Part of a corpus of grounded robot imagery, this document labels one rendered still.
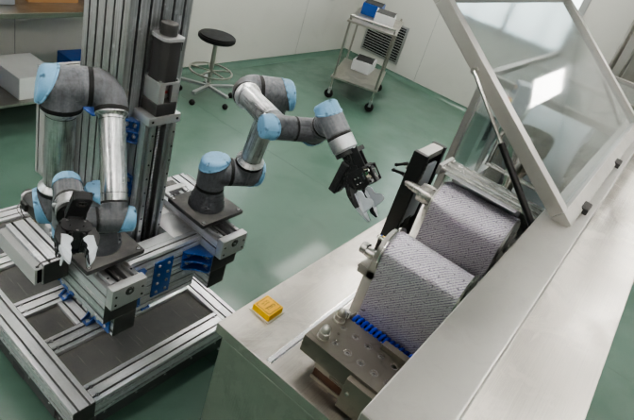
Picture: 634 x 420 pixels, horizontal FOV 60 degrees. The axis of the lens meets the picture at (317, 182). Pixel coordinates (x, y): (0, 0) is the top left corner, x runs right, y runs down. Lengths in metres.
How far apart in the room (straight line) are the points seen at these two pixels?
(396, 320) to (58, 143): 1.11
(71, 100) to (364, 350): 1.08
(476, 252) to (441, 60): 5.86
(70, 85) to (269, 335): 0.92
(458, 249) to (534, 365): 0.64
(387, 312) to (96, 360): 1.32
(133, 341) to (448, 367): 1.99
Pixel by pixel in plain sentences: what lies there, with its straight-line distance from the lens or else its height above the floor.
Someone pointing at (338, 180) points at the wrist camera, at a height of 1.37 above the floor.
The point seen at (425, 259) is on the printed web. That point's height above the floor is 1.31.
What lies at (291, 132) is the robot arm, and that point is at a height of 1.45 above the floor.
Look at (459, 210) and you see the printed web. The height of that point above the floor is 1.38.
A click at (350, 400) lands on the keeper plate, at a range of 1.55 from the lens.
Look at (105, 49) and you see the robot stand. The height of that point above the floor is 1.42.
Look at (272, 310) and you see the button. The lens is 1.75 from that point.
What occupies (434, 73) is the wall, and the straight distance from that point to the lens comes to 7.48.
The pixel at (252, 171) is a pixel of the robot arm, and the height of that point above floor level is 1.03.
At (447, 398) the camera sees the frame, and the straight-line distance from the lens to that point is 0.68.
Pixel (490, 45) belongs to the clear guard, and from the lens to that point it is 1.29.
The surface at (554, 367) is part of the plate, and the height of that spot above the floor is 1.44.
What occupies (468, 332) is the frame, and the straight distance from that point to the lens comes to 0.77.
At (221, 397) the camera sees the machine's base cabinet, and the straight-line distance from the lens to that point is 1.87.
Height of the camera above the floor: 2.11
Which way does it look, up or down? 29 degrees down
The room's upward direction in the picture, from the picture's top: 18 degrees clockwise
